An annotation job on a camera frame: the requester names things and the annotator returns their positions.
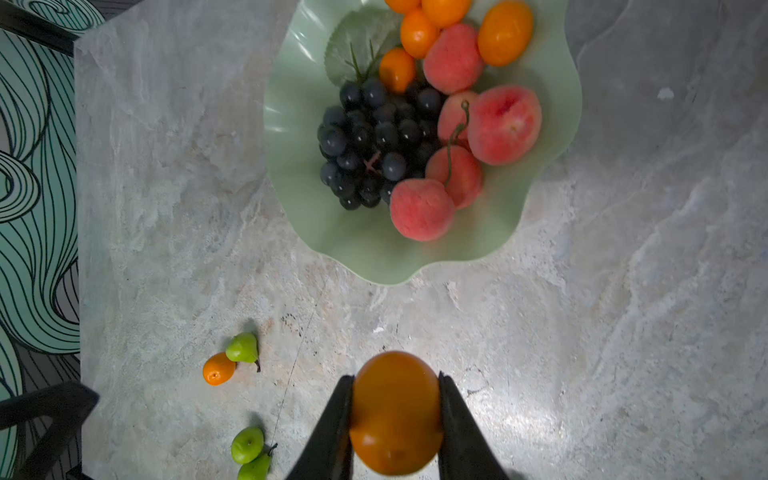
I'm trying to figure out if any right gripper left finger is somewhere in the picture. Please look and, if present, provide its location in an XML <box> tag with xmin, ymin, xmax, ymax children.
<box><xmin>286</xmin><ymin>375</ymin><xmax>354</xmax><ymax>480</ymax></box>

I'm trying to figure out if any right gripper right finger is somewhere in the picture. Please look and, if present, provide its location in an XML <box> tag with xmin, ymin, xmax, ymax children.
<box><xmin>438</xmin><ymin>372</ymin><xmax>508</xmax><ymax>480</ymax></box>

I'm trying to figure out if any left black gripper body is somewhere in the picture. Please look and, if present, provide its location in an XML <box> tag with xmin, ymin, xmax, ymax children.
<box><xmin>0</xmin><ymin>380</ymin><xmax>101</xmax><ymax>480</ymax></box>

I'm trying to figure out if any green fake pear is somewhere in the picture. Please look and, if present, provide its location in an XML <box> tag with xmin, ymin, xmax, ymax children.
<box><xmin>237</xmin><ymin>444</ymin><xmax>277</xmax><ymax>480</ymax></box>
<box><xmin>225</xmin><ymin>332</ymin><xmax>261</xmax><ymax>372</ymax></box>
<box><xmin>230</xmin><ymin>427</ymin><xmax>265</xmax><ymax>465</ymax></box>

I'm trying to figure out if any orange fake kumquat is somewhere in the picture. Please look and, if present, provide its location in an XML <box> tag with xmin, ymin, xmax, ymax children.
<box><xmin>421</xmin><ymin>0</ymin><xmax>472</xmax><ymax>28</ymax></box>
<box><xmin>349</xmin><ymin>351</ymin><xmax>444</xmax><ymax>476</ymax></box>
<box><xmin>385</xmin><ymin>0</ymin><xmax>421</xmax><ymax>15</ymax></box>
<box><xmin>202</xmin><ymin>352</ymin><xmax>237</xmax><ymax>386</ymax></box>
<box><xmin>400</xmin><ymin>7</ymin><xmax>441</xmax><ymax>59</ymax></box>
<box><xmin>477</xmin><ymin>1</ymin><xmax>534</xmax><ymax>67</ymax></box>
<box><xmin>378</xmin><ymin>47</ymin><xmax>416</xmax><ymax>94</ymax></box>

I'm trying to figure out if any pink fake peach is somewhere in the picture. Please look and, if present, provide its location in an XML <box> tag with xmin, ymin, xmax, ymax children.
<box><xmin>437</xmin><ymin>90</ymin><xmax>479</xmax><ymax>145</ymax></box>
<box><xmin>425</xmin><ymin>100</ymin><xmax>484</xmax><ymax>210</ymax></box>
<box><xmin>423</xmin><ymin>23</ymin><xmax>485</xmax><ymax>95</ymax></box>
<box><xmin>468</xmin><ymin>85</ymin><xmax>542</xmax><ymax>166</ymax></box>
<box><xmin>390</xmin><ymin>179</ymin><xmax>456</xmax><ymax>242</ymax></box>

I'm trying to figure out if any dark fake grape bunch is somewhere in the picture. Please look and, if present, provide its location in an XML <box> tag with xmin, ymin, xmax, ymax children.
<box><xmin>317</xmin><ymin>5</ymin><xmax>445</xmax><ymax>211</ymax></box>

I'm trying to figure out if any light green wavy fruit bowl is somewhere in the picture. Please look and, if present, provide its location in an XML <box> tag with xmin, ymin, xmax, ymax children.
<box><xmin>264</xmin><ymin>1</ymin><xmax>582</xmax><ymax>286</ymax></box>

